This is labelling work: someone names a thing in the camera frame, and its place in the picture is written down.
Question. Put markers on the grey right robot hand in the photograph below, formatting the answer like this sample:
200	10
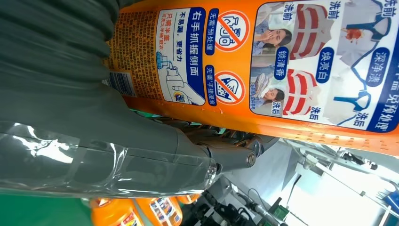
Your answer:
140	156

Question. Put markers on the orange detergent bottle bluish cap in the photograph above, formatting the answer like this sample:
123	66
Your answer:
188	198

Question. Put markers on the humanoid robot on gantry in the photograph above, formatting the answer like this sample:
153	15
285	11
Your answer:
230	212

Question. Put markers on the white gantry frame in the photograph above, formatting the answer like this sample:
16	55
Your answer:
309	161

